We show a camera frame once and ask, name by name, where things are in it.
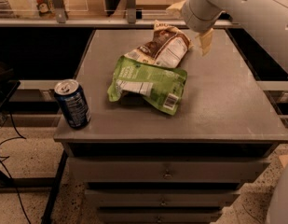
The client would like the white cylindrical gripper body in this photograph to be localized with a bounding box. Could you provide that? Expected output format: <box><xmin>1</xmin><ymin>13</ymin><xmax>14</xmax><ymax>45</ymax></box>
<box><xmin>181</xmin><ymin>0</ymin><xmax>222</xmax><ymax>34</ymax></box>

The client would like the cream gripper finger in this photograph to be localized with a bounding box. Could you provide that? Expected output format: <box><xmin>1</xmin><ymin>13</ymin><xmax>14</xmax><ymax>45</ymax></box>
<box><xmin>166</xmin><ymin>0</ymin><xmax>185</xmax><ymax>18</ymax></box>
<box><xmin>196</xmin><ymin>28</ymin><xmax>213</xmax><ymax>55</ymax></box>

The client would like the brown chip bag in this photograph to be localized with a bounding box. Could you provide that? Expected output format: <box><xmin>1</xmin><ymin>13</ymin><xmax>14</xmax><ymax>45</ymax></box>
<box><xmin>125</xmin><ymin>21</ymin><xmax>193</xmax><ymax>69</ymax></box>

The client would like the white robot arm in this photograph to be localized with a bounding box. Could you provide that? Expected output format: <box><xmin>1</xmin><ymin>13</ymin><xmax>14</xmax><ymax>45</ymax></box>
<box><xmin>173</xmin><ymin>0</ymin><xmax>288</xmax><ymax>224</ymax></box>

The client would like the green chip bag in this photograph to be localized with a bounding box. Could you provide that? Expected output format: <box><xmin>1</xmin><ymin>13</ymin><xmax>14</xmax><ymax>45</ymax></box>
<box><xmin>107</xmin><ymin>56</ymin><xmax>187</xmax><ymax>116</ymax></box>

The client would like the blue soda can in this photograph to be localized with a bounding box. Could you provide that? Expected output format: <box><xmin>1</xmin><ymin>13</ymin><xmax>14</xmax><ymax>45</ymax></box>
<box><xmin>54</xmin><ymin>79</ymin><xmax>90</xmax><ymax>129</ymax></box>

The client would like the grey drawer cabinet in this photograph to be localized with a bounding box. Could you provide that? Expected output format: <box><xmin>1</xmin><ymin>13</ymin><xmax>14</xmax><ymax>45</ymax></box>
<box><xmin>55</xmin><ymin>30</ymin><xmax>288</xmax><ymax>224</ymax></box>

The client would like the black table at left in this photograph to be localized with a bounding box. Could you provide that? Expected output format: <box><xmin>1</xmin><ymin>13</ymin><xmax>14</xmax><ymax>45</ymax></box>
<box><xmin>0</xmin><ymin>62</ymin><xmax>21</xmax><ymax>113</ymax></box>

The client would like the grey metal shelf rail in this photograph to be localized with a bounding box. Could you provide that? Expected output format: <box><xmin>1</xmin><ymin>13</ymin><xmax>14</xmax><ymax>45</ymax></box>
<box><xmin>0</xmin><ymin>0</ymin><xmax>240</xmax><ymax>29</ymax></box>

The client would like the black cable on floor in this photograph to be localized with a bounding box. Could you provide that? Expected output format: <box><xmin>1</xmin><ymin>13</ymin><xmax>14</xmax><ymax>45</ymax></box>
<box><xmin>0</xmin><ymin>109</ymin><xmax>33</xmax><ymax>224</ymax></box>

